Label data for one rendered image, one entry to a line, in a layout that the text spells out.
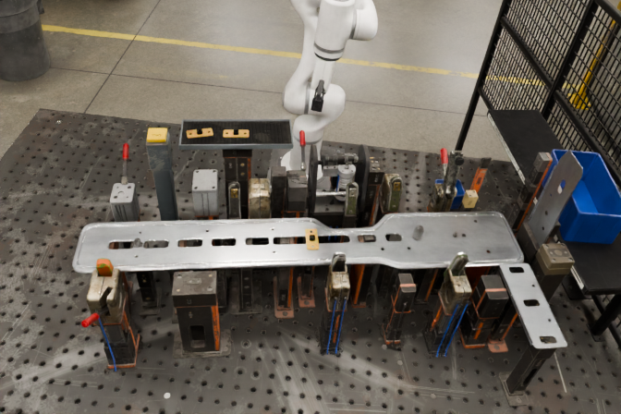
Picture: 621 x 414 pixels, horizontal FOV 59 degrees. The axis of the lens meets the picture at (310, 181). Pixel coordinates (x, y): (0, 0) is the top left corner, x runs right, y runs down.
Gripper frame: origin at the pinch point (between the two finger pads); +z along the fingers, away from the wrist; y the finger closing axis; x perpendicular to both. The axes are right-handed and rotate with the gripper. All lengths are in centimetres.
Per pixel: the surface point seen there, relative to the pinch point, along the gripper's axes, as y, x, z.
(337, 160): -0.5, 9.5, 21.6
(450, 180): -7, 47, 25
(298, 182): 2.1, -1.4, 32.2
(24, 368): 61, -70, 76
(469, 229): 4, 57, 35
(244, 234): 20.9, -14.2, 41.1
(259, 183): 5.5, -13.6, 33.1
